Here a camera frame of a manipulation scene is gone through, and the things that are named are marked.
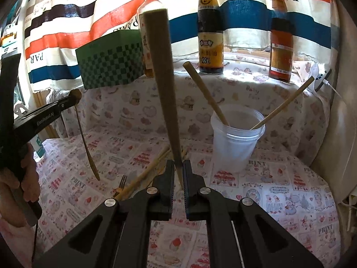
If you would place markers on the gold fork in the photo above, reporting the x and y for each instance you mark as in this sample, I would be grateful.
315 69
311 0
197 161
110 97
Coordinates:
122 182

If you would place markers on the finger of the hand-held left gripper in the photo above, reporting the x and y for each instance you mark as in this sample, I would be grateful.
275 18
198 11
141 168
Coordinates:
44 117

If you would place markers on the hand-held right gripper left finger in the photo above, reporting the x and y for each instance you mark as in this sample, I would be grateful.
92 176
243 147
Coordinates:
164 178

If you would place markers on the dark soy sauce bottle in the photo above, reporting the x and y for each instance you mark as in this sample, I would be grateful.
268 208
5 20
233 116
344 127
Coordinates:
210 47

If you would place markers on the person's left hand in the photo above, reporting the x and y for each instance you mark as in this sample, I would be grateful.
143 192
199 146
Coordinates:
30 184

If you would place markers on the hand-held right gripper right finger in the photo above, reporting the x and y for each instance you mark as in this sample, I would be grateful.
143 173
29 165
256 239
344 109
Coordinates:
192 181

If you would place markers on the wooden frame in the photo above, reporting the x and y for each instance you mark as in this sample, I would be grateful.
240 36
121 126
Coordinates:
55 131

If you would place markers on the green checkered board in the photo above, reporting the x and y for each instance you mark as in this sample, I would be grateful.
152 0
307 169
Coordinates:
111 61

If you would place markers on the clear water bottle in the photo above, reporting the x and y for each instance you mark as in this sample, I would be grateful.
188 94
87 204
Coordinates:
39 148

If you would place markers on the translucent plastic cup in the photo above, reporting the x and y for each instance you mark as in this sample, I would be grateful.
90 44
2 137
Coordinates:
234 150

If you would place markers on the striped curtain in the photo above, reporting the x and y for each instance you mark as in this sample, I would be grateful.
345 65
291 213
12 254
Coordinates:
245 14

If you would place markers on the white power adapter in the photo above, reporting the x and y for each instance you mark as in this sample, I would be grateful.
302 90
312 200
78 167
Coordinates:
320 78

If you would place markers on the gold spoon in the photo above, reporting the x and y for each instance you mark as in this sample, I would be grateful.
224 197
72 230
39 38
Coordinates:
83 139

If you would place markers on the red-capped sauce bottle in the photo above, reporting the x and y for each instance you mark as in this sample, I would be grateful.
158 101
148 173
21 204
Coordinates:
280 55

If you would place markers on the person's left forearm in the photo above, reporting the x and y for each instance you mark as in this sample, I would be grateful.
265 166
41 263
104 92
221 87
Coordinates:
14 237

